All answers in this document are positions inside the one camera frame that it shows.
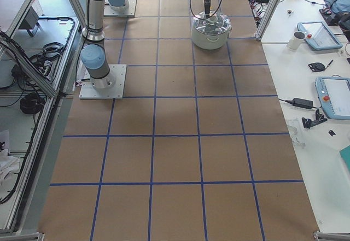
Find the glass pot lid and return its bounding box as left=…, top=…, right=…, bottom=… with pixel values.
left=192, top=11, right=231, bottom=36

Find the pale green cooking pot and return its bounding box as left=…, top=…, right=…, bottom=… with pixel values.
left=191, top=21, right=232, bottom=50

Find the white cup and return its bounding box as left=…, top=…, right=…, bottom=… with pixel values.
left=287, top=31, right=305, bottom=50

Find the upper teach pendant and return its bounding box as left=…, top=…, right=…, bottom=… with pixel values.
left=297, top=21, right=342, bottom=51

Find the teach pendant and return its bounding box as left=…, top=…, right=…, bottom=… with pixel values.
left=297, top=21, right=342, bottom=51
left=315, top=77, right=349, bottom=120

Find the black power brick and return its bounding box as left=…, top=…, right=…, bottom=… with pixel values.
left=292, top=98, right=313, bottom=109

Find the clear acrylic stand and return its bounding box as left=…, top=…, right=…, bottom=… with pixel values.
left=285, top=119, right=306, bottom=149

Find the lower teach pendant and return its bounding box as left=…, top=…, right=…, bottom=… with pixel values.
left=315, top=77, right=349, bottom=120

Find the small black clip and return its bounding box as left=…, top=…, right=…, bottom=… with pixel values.
left=328, top=130, right=336, bottom=136

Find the grey metal box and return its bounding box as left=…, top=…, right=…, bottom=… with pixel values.
left=19, top=7, right=40, bottom=37

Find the teal notebook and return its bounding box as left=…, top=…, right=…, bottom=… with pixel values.
left=340, top=146, right=350, bottom=171

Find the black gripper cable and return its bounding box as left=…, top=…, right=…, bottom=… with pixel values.
left=188, top=0, right=219, bottom=19

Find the aluminium corner post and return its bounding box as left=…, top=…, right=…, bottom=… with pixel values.
left=255, top=0, right=280, bottom=41

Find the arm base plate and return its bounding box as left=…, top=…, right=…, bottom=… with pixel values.
left=79, top=64, right=127, bottom=99
left=104, top=0, right=137, bottom=17

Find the black bracket part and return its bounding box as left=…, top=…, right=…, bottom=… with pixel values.
left=301, top=109, right=328, bottom=130

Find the coiled black cable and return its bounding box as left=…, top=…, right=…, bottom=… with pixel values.
left=19, top=91, right=45, bottom=115

